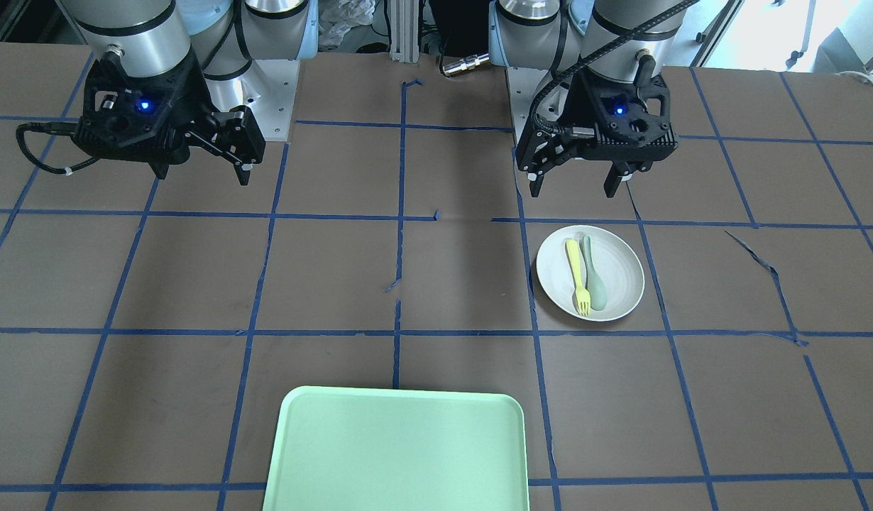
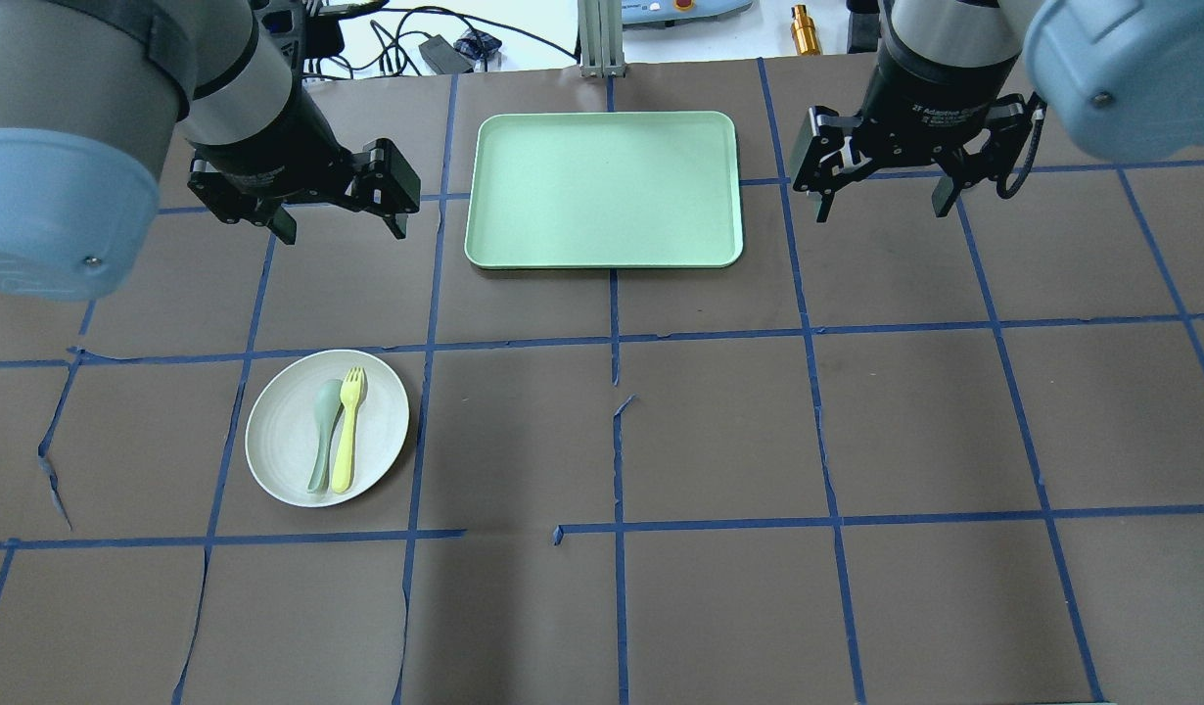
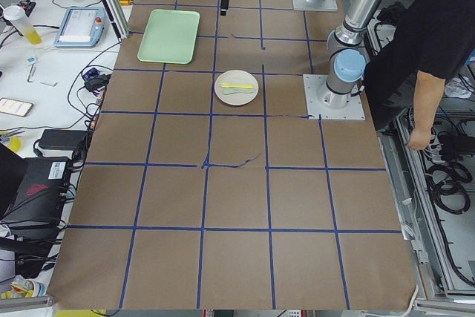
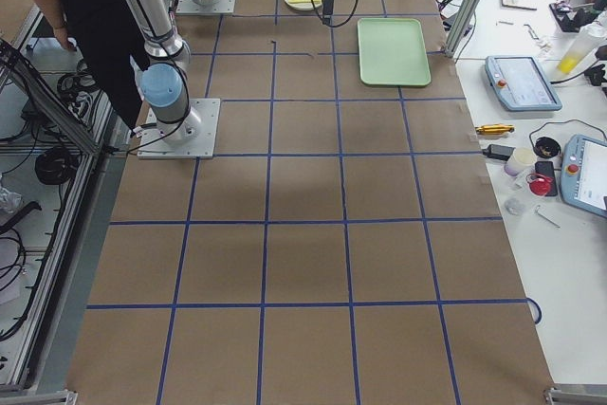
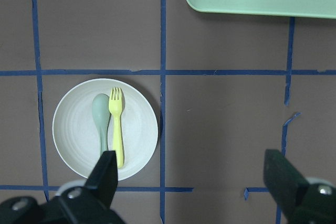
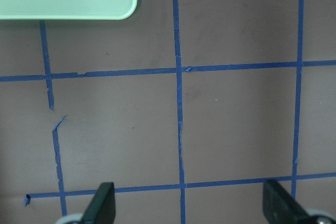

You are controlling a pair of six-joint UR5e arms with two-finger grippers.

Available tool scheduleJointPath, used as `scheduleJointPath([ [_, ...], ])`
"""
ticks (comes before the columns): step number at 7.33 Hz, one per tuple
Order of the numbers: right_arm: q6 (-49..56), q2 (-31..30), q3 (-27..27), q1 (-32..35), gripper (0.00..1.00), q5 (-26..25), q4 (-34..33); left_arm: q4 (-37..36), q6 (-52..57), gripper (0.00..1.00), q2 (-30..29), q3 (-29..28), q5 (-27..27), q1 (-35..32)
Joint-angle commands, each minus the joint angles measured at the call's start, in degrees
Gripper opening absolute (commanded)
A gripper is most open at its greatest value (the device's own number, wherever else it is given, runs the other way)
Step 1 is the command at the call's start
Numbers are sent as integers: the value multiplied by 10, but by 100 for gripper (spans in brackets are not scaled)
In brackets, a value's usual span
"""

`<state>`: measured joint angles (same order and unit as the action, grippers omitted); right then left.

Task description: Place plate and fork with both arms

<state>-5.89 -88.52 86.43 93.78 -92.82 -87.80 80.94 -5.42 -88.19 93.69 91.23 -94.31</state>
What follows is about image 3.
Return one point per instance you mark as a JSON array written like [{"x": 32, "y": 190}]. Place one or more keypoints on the yellow plastic fork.
[{"x": 238, "y": 86}]

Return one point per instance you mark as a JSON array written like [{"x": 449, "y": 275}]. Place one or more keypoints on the person's hand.
[{"x": 419, "y": 139}]

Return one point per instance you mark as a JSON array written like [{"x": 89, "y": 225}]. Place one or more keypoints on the green plastic tray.
[{"x": 169, "y": 37}]

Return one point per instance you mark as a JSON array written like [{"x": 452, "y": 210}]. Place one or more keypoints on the green plastic spoon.
[{"x": 229, "y": 91}]

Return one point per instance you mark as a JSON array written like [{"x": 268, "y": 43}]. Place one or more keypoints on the near teach pendant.
[{"x": 81, "y": 27}]

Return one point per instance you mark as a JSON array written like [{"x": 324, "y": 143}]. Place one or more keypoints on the cup with yellow drink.
[{"x": 18, "y": 18}]

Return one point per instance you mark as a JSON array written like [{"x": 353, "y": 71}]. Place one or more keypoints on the person in black clothes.
[{"x": 432, "y": 42}]

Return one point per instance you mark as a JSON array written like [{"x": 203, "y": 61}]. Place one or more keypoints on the black power adapter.
[{"x": 58, "y": 139}]

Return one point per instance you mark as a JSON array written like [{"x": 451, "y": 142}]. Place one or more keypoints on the smartphone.
[{"x": 15, "y": 107}]

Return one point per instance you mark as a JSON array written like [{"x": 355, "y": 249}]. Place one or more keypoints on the black computer box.
[{"x": 41, "y": 195}]

